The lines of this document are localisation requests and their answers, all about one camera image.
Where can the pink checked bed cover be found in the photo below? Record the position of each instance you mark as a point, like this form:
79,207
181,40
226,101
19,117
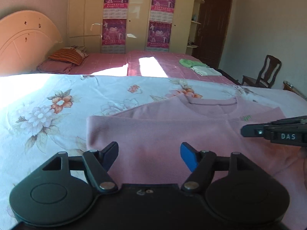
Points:
143,63

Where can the dark wooden chair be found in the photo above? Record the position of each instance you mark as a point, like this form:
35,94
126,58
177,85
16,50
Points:
267,75

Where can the lower left pink poster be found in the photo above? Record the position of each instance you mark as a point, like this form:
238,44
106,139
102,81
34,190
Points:
113,36

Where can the dark brown door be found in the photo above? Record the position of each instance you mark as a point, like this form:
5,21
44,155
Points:
211,32

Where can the orange striped pillow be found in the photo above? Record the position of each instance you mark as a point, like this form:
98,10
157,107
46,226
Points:
69,54

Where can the white folded cloth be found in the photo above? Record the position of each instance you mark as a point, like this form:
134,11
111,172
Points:
206,71

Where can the person right hand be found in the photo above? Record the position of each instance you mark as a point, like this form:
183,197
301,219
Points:
302,154

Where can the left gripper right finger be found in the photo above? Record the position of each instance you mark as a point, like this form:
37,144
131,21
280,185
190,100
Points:
201,165

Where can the pink pillow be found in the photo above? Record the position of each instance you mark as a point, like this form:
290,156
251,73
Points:
54,67

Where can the white floral bed sheet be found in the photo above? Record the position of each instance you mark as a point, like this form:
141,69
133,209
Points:
42,114

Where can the upper right pink poster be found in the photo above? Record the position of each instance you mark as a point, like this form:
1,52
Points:
162,11

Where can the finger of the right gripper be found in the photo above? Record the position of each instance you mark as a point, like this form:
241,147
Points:
255,131

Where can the green folded cloth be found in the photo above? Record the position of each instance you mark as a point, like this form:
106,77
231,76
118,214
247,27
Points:
191,63

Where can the pink long-sleeve sweater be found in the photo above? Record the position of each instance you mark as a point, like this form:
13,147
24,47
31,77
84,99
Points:
149,138

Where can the peach curved headboard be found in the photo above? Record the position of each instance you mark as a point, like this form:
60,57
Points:
28,37

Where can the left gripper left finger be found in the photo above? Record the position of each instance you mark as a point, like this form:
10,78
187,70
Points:
97,164

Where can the pink poster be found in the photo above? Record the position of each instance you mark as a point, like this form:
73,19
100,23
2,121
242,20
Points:
158,36
115,9
113,36
162,11

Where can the cream wardrobe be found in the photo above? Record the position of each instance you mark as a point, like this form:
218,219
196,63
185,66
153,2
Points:
85,24

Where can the lower right pink poster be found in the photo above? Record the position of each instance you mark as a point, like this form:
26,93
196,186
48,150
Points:
158,36

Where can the upper left pink poster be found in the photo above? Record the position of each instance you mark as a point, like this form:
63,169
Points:
115,9

